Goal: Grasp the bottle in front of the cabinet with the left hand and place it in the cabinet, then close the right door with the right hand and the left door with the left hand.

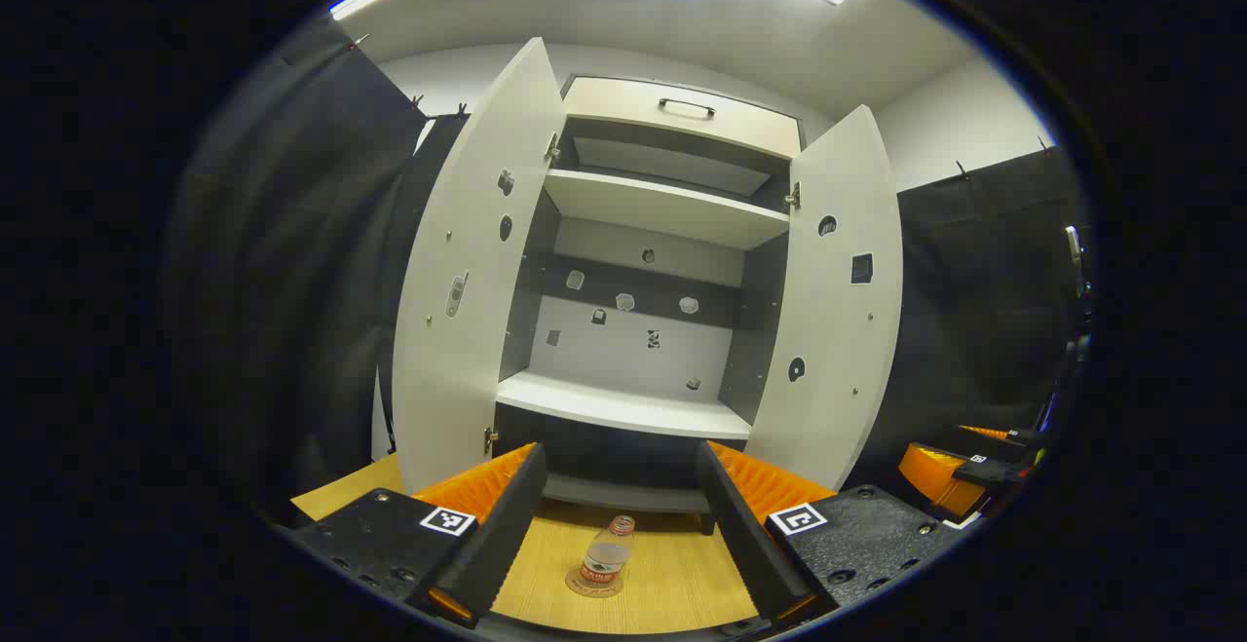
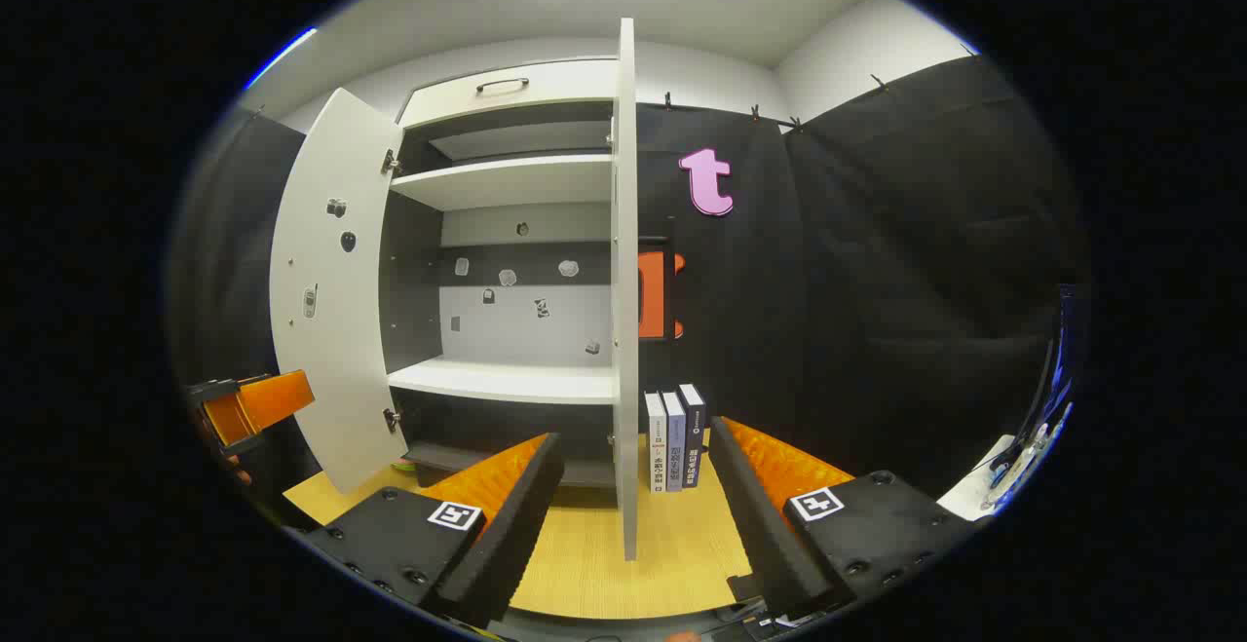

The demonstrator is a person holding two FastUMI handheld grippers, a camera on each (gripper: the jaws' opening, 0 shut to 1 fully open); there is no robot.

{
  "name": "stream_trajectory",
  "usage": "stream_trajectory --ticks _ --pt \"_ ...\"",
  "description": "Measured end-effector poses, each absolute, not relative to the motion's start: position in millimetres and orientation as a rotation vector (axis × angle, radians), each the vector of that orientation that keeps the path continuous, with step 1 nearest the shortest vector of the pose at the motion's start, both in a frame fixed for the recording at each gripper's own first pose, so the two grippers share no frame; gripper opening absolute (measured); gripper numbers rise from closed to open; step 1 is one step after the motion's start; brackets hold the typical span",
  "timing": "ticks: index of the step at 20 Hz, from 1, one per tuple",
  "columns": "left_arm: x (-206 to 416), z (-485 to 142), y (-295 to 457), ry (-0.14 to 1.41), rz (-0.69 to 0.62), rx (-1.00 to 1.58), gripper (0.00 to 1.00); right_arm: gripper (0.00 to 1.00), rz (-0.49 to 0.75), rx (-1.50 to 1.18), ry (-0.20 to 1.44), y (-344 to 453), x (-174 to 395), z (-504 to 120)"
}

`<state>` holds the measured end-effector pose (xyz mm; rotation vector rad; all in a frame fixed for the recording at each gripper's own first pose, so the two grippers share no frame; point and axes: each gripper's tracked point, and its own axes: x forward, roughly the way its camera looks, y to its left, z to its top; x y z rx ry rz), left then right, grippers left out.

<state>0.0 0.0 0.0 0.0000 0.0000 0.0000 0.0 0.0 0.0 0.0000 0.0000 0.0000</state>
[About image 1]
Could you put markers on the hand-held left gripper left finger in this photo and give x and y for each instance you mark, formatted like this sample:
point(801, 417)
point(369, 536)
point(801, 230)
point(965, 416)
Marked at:
point(511, 525)

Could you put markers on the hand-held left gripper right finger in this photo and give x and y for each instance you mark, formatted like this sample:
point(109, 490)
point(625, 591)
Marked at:
point(736, 525)

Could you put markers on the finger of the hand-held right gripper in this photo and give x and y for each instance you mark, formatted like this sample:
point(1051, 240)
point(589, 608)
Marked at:
point(984, 432)
point(930, 476)

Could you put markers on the clear plastic water bottle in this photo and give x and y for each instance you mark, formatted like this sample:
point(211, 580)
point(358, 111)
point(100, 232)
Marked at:
point(606, 559)

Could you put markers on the white cabinet door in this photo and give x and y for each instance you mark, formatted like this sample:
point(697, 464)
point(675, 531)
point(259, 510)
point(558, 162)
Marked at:
point(838, 330)
point(468, 233)

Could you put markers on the round wooden coaster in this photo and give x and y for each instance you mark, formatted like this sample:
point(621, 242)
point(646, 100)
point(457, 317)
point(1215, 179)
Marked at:
point(575, 585)

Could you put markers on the white cabinet shelf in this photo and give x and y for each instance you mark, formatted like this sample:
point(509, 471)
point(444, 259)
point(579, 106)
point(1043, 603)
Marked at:
point(623, 408)
point(662, 208)

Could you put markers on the white cabinet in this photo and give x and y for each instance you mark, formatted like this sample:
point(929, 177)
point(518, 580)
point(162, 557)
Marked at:
point(633, 345)

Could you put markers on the black backdrop cloth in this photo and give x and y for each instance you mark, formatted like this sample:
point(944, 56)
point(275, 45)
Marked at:
point(292, 282)

